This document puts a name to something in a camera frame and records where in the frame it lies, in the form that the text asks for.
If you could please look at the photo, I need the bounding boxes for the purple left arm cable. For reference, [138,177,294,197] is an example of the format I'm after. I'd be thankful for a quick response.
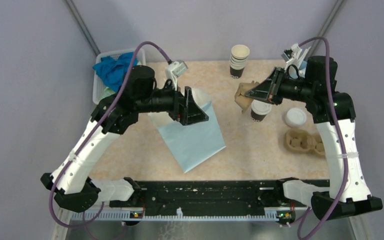
[48,41,173,240]

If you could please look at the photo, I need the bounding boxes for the stack of paper cups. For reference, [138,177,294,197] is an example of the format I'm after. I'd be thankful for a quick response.
[229,44,250,79]

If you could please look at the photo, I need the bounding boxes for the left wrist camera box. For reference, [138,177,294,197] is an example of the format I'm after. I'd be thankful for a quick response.
[165,60,189,91]

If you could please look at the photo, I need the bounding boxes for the white wrapped straws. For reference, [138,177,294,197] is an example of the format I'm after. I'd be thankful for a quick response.
[298,46,312,62]

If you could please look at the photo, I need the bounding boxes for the brown pulp carrier piece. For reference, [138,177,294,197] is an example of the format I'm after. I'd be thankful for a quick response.
[234,81,260,114]

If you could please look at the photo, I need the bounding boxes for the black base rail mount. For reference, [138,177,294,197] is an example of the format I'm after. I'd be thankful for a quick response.
[90,178,330,226]

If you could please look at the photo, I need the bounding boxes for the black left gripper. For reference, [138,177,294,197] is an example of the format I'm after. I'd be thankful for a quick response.
[136,78,209,125]

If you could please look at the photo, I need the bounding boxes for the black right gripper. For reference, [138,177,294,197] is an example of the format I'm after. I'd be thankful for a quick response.
[244,67,314,106]

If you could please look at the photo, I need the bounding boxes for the blue cloth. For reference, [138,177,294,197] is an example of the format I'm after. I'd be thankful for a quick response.
[92,52,133,92]

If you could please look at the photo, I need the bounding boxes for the stack of plastic lids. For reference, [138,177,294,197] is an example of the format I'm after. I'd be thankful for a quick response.
[284,107,308,128]

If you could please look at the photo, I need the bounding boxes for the light blue paper bag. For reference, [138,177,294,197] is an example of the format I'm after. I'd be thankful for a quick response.
[148,87,226,173]

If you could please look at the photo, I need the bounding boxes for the white plastic basket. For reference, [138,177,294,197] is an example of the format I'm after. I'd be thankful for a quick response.
[92,48,146,104]

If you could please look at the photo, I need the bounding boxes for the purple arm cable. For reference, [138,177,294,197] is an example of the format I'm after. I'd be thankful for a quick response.
[48,41,173,240]
[296,36,350,240]

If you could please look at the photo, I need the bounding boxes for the brown pulp cup carrier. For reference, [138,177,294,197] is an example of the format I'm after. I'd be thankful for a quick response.
[284,128,326,158]

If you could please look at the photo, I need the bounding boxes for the translucent plastic cup lid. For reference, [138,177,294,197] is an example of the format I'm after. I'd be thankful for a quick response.
[251,100,272,115]

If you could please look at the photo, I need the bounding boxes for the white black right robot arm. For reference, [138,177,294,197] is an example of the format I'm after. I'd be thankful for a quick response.
[245,56,383,220]

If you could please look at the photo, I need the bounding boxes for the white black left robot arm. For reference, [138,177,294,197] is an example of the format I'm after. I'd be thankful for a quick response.
[40,65,209,213]

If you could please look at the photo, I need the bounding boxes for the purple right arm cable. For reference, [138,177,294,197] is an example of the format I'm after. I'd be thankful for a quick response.
[296,36,350,240]

